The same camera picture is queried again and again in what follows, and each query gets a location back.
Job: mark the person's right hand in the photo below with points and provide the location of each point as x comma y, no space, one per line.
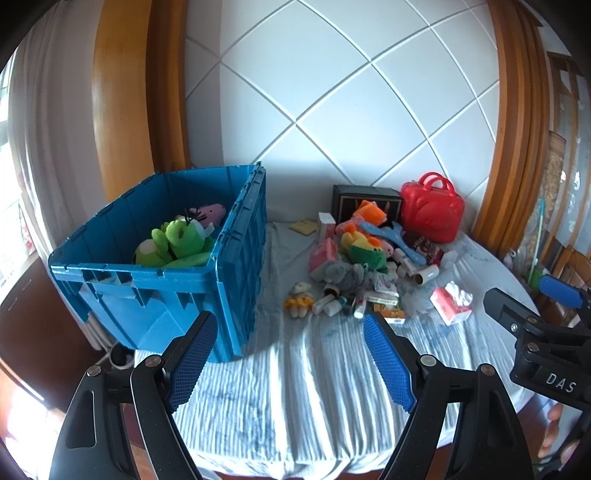
554,443

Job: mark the white curtain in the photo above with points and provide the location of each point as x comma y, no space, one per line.
46,161

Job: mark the cardboard tube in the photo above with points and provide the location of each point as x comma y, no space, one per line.
425,276

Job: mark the blue white wipes packet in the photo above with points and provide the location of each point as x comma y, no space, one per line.
384,284

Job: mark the black gift bag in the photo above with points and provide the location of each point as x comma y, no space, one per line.
346,203

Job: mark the pink tissue packet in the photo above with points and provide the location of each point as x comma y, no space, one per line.
323,256

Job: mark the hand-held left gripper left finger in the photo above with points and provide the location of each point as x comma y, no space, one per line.
194,364

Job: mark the yellow sticky note pad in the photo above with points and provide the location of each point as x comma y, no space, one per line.
303,227

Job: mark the dark green frog plush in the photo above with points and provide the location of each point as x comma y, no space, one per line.
367,256

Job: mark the light green frog plush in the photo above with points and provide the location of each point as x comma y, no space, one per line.
182,235

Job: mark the yellow plush toy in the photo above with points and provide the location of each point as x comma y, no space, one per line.
354,240

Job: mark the striped tablecloth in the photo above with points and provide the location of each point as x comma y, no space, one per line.
300,392

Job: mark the wooden door frame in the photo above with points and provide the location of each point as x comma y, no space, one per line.
124,92
512,138

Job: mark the small bear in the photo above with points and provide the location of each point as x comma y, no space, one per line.
300,300

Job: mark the orange white small box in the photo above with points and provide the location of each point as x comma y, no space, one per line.
393,314

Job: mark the red paper cup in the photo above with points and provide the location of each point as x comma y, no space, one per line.
325,228

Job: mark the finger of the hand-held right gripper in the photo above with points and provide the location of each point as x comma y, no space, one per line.
505,307
559,287

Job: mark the flat white medicine box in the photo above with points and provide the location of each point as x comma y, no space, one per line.
384,301

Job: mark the blue plastic crate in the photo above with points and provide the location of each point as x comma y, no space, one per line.
138,314

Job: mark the orange plush toy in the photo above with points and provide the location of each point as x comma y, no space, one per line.
371,212

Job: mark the white ointment tube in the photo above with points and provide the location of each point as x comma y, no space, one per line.
325,305

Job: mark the red white tissue packet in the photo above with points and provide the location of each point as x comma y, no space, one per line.
450,302

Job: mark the red bear-shaped case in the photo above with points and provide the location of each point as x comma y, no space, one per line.
431,214

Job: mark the wooden chair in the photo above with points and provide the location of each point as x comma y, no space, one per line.
570,263

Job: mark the maroon knit hat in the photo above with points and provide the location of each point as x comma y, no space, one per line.
422,247

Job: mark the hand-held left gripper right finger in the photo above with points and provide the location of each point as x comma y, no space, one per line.
388,364

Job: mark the grey fluffy plush toy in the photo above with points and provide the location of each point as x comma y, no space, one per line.
339,272

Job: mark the pink whiskered plush toy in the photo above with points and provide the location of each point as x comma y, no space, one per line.
212,213

